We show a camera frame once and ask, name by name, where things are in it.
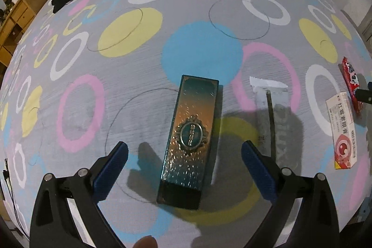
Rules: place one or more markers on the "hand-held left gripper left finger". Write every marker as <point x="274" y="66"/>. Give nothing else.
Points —
<point x="112" y="169"/>

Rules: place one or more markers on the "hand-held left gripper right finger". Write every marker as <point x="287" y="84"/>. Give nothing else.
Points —
<point x="257" y="169"/>

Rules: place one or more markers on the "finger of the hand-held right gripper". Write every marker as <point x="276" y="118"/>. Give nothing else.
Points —
<point x="364" y="95"/>

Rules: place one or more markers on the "red candy bar wrapper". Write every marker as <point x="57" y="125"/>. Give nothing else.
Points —
<point x="348" y="76"/>

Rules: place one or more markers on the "dark green patterned box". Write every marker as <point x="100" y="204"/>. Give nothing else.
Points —
<point x="190" y="134"/>

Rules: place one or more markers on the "person's left hand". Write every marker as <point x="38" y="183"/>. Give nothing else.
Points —
<point x="146" y="242"/>

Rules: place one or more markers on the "red and white medicine box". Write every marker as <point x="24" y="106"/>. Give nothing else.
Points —
<point x="343" y="131"/>

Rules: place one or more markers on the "grey bedsheet with coloured circles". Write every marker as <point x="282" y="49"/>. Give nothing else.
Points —
<point x="130" y="76"/>

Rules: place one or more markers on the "wooden desk with drawers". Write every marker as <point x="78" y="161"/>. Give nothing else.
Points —
<point x="17" y="18"/>

